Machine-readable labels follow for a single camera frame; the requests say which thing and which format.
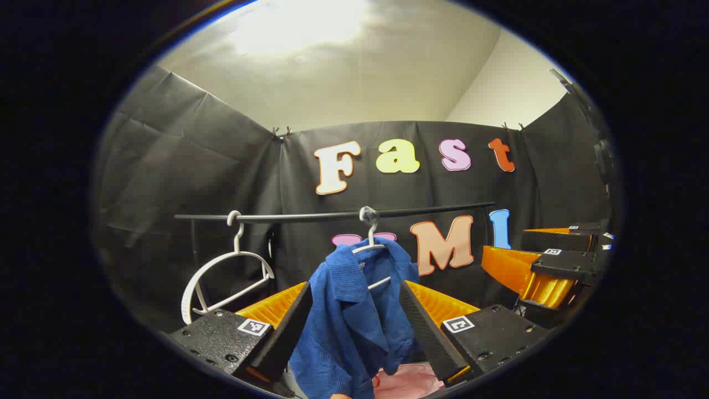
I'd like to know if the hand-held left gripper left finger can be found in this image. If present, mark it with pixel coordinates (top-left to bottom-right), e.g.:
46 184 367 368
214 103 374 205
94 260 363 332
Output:
168 282 314 386

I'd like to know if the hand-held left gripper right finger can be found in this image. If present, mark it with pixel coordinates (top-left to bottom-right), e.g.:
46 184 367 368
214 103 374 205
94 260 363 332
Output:
399 280 552 388

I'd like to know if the pink laundry hamper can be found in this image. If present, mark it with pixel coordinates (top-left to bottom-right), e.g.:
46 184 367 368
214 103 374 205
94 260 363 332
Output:
371 363 446 399

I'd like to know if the blue shirt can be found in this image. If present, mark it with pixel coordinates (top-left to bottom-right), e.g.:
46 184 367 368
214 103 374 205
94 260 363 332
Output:
288 238 422 399

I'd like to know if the white plastic hanger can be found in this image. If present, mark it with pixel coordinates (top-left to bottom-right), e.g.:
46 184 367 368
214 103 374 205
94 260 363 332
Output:
181 211 276 325
352 206 392 291

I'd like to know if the black backdrop cloth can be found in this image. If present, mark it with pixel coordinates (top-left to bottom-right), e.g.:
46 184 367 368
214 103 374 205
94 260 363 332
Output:
94 65 613 333

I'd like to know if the black clothes rail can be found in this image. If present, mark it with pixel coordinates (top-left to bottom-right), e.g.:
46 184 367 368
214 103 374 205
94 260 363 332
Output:
174 201 496 225

